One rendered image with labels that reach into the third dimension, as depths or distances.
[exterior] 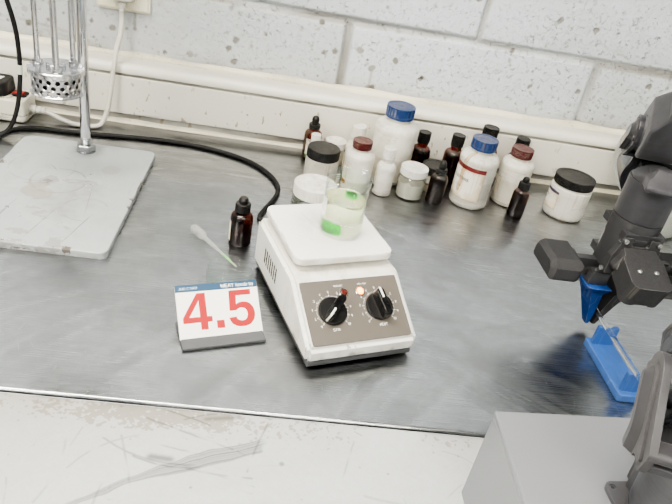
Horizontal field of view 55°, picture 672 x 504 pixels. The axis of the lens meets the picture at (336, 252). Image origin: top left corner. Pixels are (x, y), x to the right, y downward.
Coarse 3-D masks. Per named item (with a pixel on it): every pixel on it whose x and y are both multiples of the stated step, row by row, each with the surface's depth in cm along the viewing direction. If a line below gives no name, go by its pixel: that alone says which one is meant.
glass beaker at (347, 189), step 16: (336, 176) 74; (352, 176) 74; (368, 176) 74; (336, 192) 71; (352, 192) 70; (368, 192) 72; (336, 208) 71; (352, 208) 71; (320, 224) 74; (336, 224) 72; (352, 224) 73
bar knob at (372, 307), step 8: (368, 296) 71; (376, 296) 70; (384, 296) 70; (368, 304) 70; (376, 304) 71; (384, 304) 69; (392, 304) 71; (368, 312) 70; (376, 312) 70; (384, 312) 69
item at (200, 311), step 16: (240, 288) 72; (192, 304) 69; (208, 304) 70; (224, 304) 70; (240, 304) 71; (256, 304) 72; (192, 320) 69; (208, 320) 69; (224, 320) 70; (240, 320) 70; (256, 320) 71
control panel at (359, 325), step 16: (304, 288) 69; (320, 288) 70; (336, 288) 70; (352, 288) 71; (368, 288) 72; (384, 288) 72; (304, 304) 68; (352, 304) 70; (400, 304) 72; (320, 320) 68; (352, 320) 69; (368, 320) 70; (384, 320) 70; (400, 320) 71; (320, 336) 67; (336, 336) 68; (352, 336) 68; (368, 336) 69; (384, 336) 70
